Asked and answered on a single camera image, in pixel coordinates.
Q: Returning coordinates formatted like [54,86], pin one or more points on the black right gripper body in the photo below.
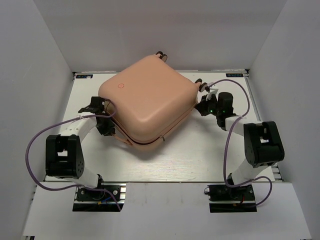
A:
[211,106]

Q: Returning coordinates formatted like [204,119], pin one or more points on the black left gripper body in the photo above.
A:
[105,126]

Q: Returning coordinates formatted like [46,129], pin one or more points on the pink suitcase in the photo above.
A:
[149,100]

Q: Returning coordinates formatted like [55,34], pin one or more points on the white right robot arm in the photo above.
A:
[263,146]

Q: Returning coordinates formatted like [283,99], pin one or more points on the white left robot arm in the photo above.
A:
[64,158]

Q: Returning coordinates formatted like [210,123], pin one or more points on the small dark label sticker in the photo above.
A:
[234,75]
[84,76]

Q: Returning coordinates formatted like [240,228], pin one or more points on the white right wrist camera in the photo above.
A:
[212,90]

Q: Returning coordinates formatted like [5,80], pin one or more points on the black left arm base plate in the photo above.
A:
[100,201]

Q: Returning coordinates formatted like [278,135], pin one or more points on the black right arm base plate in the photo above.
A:
[224,199]

